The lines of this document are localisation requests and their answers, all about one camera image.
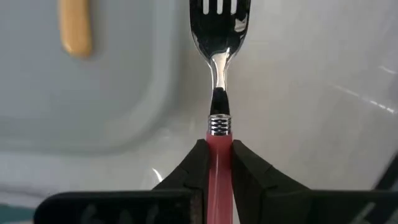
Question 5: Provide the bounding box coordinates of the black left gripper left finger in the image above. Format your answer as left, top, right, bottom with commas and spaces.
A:
33, 138, 209, 224

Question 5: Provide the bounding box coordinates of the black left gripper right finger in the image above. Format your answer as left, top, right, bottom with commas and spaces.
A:
231, 139, 398, 224

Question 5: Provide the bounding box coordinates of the pink-handled metal fork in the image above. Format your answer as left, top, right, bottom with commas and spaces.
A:
188, 0, 251, 224

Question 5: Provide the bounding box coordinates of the orange-handled metal spoon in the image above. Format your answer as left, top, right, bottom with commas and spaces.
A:
58, 0, 93, 58

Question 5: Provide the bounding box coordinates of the grey plastic tray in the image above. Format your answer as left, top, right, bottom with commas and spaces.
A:
0, 0, 201, 156

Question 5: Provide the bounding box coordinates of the black aluminium table frame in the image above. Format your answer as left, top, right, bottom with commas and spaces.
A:
373, 154, 398, 191

